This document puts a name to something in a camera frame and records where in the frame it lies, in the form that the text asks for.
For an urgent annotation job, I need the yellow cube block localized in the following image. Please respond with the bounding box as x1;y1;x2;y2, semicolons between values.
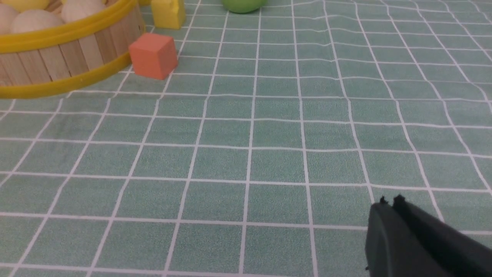
151;0;186;30

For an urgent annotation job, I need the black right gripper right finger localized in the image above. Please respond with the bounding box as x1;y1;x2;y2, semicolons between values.
392;194;492;277

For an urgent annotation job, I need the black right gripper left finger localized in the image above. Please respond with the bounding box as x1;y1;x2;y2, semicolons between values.
364;197;451;277

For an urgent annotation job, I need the green toy apple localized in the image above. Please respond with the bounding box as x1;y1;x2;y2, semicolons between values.
221;0;267;14

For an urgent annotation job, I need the green checkered tablecloth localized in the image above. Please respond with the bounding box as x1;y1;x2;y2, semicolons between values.
1;0;492;277

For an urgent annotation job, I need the bamboo steamer tray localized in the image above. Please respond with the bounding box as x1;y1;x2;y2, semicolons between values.
0;0;145;98

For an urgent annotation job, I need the beige bun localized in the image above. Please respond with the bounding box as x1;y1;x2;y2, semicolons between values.
60;0;107;23
10;10;64;33
0;3;19;35

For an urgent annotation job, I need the orange cube block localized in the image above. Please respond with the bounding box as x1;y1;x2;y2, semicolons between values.
129;33;179;80

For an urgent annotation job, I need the yellow bun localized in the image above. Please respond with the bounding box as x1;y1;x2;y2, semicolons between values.
1;0;50;13

